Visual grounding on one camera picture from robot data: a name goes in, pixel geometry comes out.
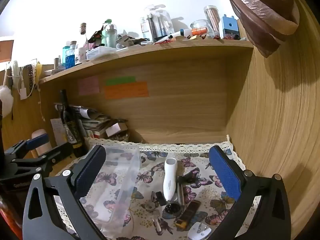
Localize white electric trimmer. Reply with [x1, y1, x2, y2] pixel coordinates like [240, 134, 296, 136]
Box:
[162, 157, 178, 202]

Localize clear plastic container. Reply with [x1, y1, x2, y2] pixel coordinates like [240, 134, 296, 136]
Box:
[54, 144, 142, 233]

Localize white marker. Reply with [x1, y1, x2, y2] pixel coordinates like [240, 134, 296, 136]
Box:
[155, 31, 185, 43]

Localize butterfly print tablecloth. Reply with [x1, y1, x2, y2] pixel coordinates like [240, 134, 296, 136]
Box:
[54, 135, 247, 240]

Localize wooden shelf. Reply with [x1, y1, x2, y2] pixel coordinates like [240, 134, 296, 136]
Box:
[39, 39, 254, 84]

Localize small white box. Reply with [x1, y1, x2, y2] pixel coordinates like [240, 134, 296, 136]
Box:
[105, 122, 120, 137]

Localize brown striped cloth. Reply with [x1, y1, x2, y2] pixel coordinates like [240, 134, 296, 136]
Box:
[222, 0, 300, 58]

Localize white paper card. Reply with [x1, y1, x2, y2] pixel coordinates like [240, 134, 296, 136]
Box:
[50, 118, 66, 145]

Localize clear plastic box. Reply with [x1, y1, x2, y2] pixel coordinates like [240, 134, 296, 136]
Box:
[86, 46, 117, 61]

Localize green sticky note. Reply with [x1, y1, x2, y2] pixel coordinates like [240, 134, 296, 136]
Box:
[105, 76, 135, 86]

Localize clear jar of sticks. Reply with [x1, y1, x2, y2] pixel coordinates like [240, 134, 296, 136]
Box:
[204, 5, 222, 38]

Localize red object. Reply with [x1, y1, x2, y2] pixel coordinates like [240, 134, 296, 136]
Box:
[0, 200, 23, 240]

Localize dark wine bottle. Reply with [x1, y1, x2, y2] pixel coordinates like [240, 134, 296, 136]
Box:
[59, 89, 87, 158]

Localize round glass jar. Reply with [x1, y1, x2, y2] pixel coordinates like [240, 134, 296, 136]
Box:
[190, 20, 213, 39]

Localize green bottle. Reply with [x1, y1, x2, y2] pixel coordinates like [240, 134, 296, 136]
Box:
[101, 19, 118, 48]

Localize orange sticky note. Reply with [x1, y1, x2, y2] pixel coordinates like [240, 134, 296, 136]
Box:
[104, 82, 149, 99]

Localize white mug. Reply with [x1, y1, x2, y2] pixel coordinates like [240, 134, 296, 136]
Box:
[75, 47, 87, 63]

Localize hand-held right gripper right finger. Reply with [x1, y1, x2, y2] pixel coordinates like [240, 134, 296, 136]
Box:
[208, 145, 292, 240]

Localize orange box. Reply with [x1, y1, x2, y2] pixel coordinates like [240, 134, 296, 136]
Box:
[0, 36, 14, 62]

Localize blue liquid bottle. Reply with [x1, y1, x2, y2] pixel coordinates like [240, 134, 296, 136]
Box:
[64, 41, 77, 69]

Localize metal tube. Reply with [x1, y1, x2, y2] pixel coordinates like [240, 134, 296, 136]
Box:
[177, 182, 185, 205]

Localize lace ribbon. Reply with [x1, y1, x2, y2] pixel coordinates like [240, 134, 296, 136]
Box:
[25, 64, 42, 90]

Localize brown rectangular lighter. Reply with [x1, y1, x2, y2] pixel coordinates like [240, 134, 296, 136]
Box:
[175, 201, 201, 229]

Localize clear plastic packages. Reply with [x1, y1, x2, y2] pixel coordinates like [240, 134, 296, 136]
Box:
[141, 4, 175, 42]

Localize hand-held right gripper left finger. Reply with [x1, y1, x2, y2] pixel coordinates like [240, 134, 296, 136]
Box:
[22, 144, 107, 240]

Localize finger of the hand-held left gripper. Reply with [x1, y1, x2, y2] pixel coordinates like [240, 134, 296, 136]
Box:
[15, 142, 84, 178]
[4, 133, 50, 159]

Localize stack of magazines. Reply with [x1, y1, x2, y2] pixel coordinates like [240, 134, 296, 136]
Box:
[54, 102, 129, 142]

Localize beige cylinder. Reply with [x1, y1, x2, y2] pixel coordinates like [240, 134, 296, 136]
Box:
[31, 129, 52, 158]

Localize blue pencil sharpener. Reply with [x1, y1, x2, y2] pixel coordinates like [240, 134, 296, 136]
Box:
[222, 14, 241, 40]

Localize white fluffy brush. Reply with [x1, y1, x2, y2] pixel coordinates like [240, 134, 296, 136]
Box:
[0, 85, 14, 118]

